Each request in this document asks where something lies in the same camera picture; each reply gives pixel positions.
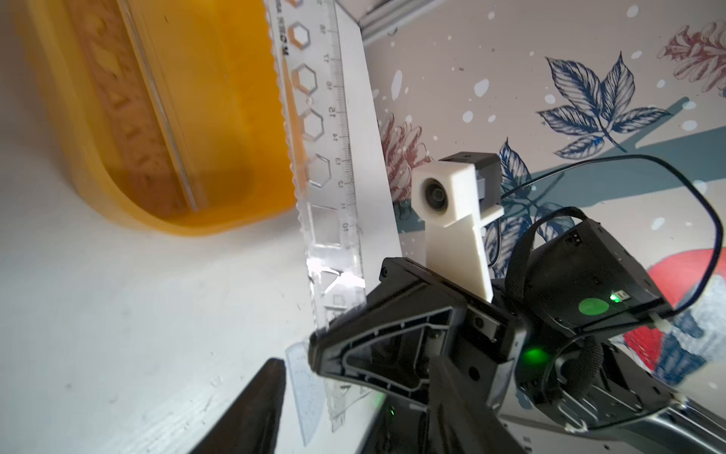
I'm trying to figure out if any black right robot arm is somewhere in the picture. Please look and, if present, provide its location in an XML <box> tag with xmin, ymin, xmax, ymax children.
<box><xmin>308</xmin><ymin>207</ymin><xmax>725</xmax><ymax>453</ymax></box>

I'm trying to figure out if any pink long stencil ruler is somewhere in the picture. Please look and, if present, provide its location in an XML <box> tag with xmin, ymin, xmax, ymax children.
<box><xmin>65</xmin><ymin>1</ymin><xmax>189</xmax><ymax>219</ymax></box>

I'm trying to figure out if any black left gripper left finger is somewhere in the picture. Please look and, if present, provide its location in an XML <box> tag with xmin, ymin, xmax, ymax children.
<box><xmin>191</xmin><ymin>359</ymin><xmax>287</xmax><ymax>454</ymax></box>

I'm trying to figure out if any clear thin straight ruler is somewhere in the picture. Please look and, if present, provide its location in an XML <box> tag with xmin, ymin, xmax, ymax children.
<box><xmin>118</xmin><ymin>0</ymin><xmax>202</xmax><ymax>213</ymax></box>

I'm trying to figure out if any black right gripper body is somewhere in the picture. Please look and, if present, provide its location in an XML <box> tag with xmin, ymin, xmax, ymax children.
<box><xmin>424</xmin><ymin>271</ymin><xmax>568</xmax><ymax>410</ymax></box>

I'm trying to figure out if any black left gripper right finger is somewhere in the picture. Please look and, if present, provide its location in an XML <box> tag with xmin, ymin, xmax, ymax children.
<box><xmin>427</xmin><ymin>357</ymin><xmax>524</xmax><ymax>454</ymax></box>

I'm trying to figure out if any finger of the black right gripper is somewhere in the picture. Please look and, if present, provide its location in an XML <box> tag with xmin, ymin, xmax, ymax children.
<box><xmin>308</xmin><ymin>257</ymin><xmax>470</xmax><ymax>406</ymax></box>

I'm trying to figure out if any yellow plastic storage box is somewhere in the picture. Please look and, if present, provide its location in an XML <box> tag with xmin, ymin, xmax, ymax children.
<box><xmin>9</xmin><ymin>1</ymin><xmax>295</xmax><ymax>236</ymax></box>

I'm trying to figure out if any clear long stencil ruler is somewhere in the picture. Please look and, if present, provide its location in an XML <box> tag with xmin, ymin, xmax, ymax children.
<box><xmin>263</xmin><ymin>0</ymin><xmax>375</xmax><ymax>432</ymax></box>

